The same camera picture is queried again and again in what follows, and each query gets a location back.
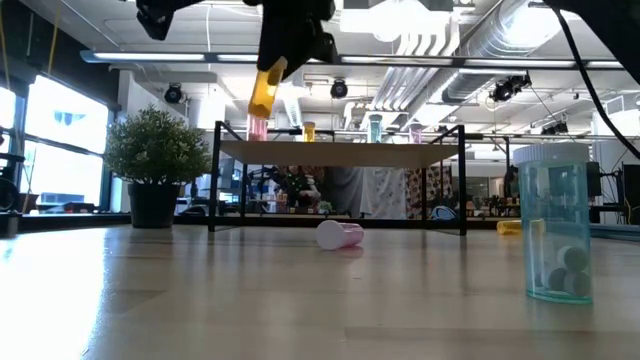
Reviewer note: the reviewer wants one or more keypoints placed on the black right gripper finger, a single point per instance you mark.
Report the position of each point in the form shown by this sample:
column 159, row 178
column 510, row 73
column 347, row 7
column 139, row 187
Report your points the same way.
column 307, row 50
column 270, row 50

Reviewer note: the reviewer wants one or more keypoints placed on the pink pill bottle white cap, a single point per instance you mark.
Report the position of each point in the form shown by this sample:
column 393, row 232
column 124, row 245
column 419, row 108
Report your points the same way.
column 257, row 131

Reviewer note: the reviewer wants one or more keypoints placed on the teal pill bottle white cap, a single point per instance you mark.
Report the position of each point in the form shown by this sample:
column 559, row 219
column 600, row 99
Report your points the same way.
column 375, row 130
column 555, row 225

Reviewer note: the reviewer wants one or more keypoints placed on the purple pill bottle white cap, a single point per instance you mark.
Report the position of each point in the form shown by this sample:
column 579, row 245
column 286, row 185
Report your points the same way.
column 345, row 235
column 415, row 135

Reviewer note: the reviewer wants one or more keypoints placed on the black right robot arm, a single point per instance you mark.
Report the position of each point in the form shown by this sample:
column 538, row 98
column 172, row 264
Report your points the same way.
column 615, row 30

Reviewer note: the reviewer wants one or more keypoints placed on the wooden shelf black metal legs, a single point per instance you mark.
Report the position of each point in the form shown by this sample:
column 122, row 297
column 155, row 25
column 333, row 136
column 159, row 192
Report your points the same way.
column 330, row 154

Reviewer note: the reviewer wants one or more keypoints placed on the overhead light bar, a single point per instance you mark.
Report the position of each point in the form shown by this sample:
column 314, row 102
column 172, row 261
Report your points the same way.
column 150, row 56

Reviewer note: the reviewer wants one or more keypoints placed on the black ceiling spotlight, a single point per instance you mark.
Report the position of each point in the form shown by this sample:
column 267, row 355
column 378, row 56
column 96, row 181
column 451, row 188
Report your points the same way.
column 173, row 94
column 339, row 89

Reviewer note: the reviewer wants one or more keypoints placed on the green potted plant black pot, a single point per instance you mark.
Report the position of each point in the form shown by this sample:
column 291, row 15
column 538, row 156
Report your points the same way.
column 155, row 150

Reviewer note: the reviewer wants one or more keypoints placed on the person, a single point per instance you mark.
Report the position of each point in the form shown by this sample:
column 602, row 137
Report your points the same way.
column 300, row 190

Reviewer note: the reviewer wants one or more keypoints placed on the grey hanging cloth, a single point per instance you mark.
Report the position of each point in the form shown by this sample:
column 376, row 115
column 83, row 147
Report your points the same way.
column 350, row 192

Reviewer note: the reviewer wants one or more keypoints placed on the small green plant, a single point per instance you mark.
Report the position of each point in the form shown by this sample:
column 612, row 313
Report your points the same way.
column 325, row 207

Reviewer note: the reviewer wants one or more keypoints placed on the large window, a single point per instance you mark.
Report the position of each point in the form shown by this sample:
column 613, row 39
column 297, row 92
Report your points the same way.
column 65, row 150

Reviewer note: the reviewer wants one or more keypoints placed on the white patterned hanging cloth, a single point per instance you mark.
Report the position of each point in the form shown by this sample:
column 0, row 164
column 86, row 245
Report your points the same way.
column 390, row 192

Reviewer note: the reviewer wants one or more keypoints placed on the dark patterned hanging cloth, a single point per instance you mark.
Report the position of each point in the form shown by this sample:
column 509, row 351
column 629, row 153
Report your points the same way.
column 435, row 187

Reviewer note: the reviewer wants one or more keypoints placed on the blue white helmet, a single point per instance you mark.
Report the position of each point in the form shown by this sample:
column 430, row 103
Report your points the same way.
column 440, row 213

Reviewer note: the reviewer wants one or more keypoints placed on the black round equipment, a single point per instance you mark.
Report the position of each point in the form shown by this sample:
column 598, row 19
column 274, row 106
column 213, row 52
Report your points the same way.
column 7, row 225

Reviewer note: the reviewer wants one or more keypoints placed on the black computer monitor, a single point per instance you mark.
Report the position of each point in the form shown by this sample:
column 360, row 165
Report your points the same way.
column 631, row 195
column 594, row 179

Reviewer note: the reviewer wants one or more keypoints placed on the silver ventilation duct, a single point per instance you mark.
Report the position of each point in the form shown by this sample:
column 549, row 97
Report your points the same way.
column 500, row 35

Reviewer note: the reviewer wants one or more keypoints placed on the black ceiling camera cluster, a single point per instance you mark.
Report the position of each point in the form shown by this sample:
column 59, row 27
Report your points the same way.
column 507, row 89

